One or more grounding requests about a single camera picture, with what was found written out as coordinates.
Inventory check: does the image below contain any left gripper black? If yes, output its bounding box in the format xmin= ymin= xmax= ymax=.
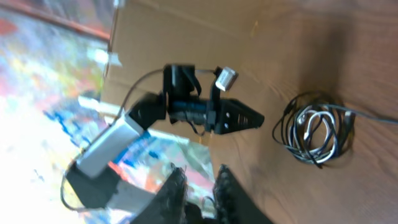
xmin=205 ymin=99 xmax=264 ymax=134

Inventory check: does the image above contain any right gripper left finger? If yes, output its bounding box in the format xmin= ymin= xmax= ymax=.
xmin=130 ymin=168 xmax=187 ymax=224

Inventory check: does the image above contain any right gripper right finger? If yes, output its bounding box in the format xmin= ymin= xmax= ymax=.
xmin=213 ymin=164 xmax=273 ymax=224

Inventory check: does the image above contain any white usb cable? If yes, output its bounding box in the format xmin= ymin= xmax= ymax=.
xmin=287 ymin=104 xmax=340 ymax=164

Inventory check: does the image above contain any black usb cable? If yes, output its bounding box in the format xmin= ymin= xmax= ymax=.
xmin=272 ymin=90 xmax=398 ymax=169

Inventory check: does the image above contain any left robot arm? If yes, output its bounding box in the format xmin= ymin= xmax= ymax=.
xmin=60 ymin=64 xmax=264 ymax=213

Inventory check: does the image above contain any brown cardboard panel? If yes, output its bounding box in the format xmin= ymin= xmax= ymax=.
xmin=101 ymin=1 xmax=303 ymax=148

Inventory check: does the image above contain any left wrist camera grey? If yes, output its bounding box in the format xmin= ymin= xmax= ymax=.
xmin=215 ymin=67 xmax=239 ymax=91

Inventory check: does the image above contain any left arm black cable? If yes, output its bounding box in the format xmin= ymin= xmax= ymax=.
xmin=60 ymin=67 xmax=215 ymax=212

